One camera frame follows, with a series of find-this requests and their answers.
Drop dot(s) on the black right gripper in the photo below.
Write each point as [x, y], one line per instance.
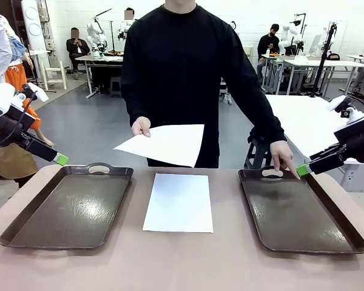
[358, 139]

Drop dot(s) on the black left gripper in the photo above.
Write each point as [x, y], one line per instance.
[16, 121]

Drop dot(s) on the white A4 paper sheet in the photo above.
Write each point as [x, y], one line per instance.
[179, 203]
[170, 145]

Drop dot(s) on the person's left forearm black sleeve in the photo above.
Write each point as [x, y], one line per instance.
[267, 121]

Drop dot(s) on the person's right forearm black sleeve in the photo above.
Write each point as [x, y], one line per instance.
[133, 103]

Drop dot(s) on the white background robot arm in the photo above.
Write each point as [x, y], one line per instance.
[325, 39]
[122, 30]
[94, 30]
[286, 33]

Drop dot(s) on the person's left hand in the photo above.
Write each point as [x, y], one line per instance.
[282, 153]

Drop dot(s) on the person's right hand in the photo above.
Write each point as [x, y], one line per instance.
[142, 125]

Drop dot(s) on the large white table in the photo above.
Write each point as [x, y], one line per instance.
[306, 121]

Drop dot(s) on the brown plastic serving tray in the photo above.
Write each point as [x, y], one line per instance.
[291, 218]
[63, 206]

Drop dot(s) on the black plastic step stool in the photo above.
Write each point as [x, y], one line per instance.
[258, 156]

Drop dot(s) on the black bag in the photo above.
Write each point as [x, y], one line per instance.
[253, 135]

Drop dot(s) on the white wooden stool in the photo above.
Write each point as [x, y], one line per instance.
[53, 70]

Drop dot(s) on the black tripod stand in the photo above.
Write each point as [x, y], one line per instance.
[322, 63]

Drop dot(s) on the white workshop desk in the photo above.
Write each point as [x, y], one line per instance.
[271, 57]
[345, 63]

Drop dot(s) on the grey plastic stool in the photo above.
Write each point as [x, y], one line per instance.
[116, 85]

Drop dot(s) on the seated person black jacket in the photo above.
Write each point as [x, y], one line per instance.
[77, 47]

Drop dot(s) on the grey topped workshop desk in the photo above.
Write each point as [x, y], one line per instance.
[103, 58]

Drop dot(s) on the white tower air conditioner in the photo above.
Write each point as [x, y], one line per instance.
[33, 30]

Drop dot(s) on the seated person black clothes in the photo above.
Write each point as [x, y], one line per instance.
[268, 44]

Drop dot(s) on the person in black sweater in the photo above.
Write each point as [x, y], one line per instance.
[182, 75]

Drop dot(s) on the standing person white shirt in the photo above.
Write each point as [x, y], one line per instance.
[129, 13]

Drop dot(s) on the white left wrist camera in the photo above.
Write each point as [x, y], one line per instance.
[39, 92]

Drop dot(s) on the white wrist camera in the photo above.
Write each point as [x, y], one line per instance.
[39, 92]
[336, 103]

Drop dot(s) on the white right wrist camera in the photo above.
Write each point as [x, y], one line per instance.
[336, 103]

